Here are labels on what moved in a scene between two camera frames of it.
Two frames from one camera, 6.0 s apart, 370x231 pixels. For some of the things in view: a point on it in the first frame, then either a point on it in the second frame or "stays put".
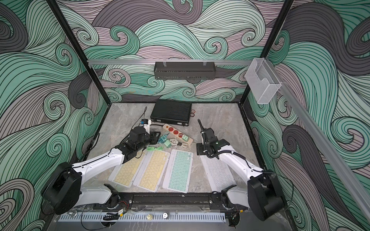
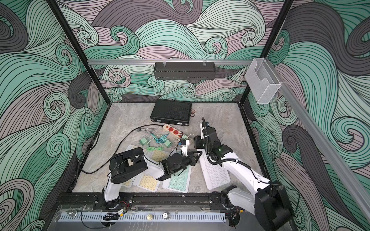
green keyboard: x=178 y=173 stays put
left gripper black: x=152 y=136 → x=191 y=161
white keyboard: x=218 y=174 stays put
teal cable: x=163 y=138 stays put
